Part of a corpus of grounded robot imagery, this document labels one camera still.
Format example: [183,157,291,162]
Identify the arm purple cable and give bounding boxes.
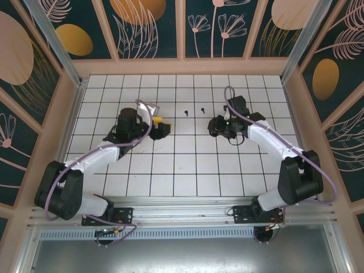
[224,86,338,204]
[45,98,153,247]

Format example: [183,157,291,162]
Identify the aluminium frame post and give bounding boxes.
[24,0,85,88]
[280,0,333,84]

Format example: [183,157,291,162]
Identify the right base wire bundle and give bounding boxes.
[266,212,286,231]

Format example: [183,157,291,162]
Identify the base wire bundle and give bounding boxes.
[266,212,286,231]
[98,215,127,237]

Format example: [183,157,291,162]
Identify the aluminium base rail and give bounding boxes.
[28,196,339,228]

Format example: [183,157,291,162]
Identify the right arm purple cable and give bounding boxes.
[224,86,338,204]

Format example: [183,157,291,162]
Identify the left base wire bundle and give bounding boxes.
[98,215,127,237]

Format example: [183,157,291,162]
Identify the thin black cable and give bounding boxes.
[227,133,246,146]

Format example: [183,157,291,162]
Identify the steel sheet panel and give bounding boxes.
[16,224,350,273]

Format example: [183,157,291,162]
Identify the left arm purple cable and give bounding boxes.
[45,98,153,247]

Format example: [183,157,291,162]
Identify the slotted grey cable duct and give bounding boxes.
[38,227,257,240]

